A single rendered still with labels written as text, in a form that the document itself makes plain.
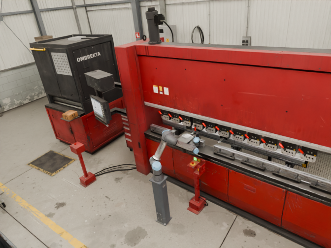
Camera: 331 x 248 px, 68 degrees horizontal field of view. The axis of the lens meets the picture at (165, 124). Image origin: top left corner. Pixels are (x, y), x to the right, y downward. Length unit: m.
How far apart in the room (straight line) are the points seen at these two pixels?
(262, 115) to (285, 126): 0.27
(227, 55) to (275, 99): 0.70
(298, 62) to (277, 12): 4.56
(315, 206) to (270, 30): 4.97
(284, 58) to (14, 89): 8.49
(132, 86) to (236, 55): 1.67
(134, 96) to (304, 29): 4.68
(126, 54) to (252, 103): 1.86
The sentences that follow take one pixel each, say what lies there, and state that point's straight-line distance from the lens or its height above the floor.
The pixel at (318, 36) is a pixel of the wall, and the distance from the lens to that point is 7.06.
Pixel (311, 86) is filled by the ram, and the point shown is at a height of 2.01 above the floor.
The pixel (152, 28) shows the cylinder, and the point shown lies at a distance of 3.62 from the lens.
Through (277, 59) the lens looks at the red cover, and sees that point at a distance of 2.72.
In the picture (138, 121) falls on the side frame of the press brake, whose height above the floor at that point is 1.12.
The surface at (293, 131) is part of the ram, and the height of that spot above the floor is 1.49.
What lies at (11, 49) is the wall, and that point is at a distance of 9.57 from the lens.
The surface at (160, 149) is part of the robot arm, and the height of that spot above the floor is 1.14.
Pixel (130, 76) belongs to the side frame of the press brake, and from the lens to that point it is 3.75.
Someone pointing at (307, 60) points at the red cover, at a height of 2.25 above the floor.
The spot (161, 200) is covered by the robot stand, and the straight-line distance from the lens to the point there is 3.45.
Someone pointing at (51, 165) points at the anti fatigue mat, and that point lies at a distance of 5.66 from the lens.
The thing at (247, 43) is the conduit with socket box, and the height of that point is 1.56.
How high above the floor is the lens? 2.89
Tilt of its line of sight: 27 degrees down
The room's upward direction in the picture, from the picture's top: 6 degrees counter-clockwise
